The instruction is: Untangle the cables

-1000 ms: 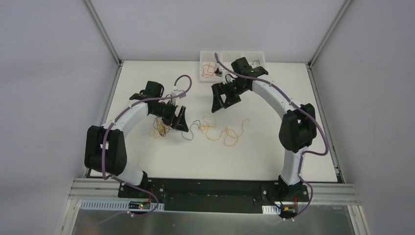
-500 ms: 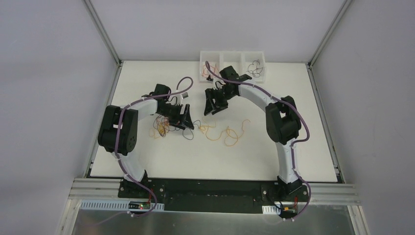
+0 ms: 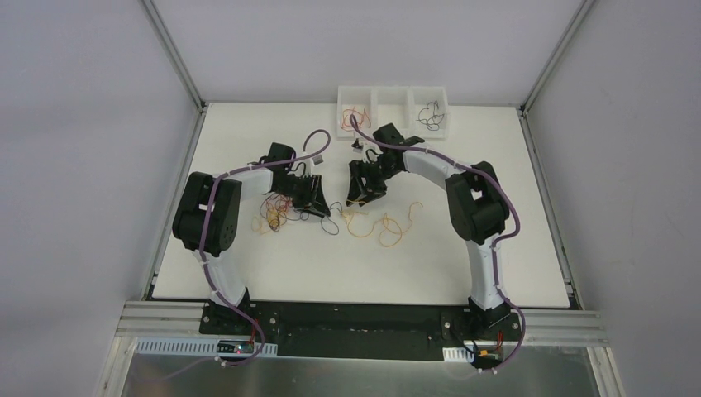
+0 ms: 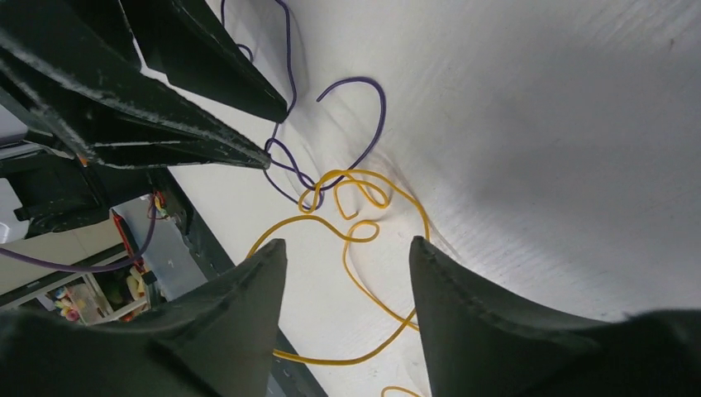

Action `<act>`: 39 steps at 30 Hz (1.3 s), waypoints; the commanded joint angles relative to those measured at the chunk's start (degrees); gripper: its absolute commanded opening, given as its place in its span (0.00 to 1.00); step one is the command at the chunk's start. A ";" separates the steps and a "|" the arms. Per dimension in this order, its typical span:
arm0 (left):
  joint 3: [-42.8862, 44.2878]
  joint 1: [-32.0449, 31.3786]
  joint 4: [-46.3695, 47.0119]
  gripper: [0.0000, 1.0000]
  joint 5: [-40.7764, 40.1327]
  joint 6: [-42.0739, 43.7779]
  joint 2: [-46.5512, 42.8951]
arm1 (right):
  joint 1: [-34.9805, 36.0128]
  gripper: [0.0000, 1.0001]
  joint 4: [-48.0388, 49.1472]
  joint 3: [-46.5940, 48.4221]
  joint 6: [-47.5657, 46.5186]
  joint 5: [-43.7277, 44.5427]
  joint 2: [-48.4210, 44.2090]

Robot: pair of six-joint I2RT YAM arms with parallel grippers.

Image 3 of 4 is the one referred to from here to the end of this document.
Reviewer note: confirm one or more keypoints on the aluminium frame rail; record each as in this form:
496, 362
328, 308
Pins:
544, 327

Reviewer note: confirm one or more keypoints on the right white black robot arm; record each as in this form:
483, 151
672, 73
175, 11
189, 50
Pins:
477, 206

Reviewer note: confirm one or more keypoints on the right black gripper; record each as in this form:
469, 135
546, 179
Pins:
362, 179

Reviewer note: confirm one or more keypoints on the white slotted cable duct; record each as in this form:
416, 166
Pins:
457, 354
180, 346

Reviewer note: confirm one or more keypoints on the right white slotted cable duct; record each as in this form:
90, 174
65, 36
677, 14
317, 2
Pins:
457, 354

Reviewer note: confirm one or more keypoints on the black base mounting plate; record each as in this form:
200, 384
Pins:
358, 331

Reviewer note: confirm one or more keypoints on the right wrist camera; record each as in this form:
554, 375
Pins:
357, 146

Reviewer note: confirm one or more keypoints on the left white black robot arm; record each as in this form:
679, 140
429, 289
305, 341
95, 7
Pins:
207, 218

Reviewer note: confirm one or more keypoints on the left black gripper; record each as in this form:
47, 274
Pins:
306, 190

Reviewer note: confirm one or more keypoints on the white three-compartment tray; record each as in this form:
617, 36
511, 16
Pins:
414, 110

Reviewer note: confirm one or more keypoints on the left white slotted cable duct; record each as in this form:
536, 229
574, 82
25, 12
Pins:
180, 346

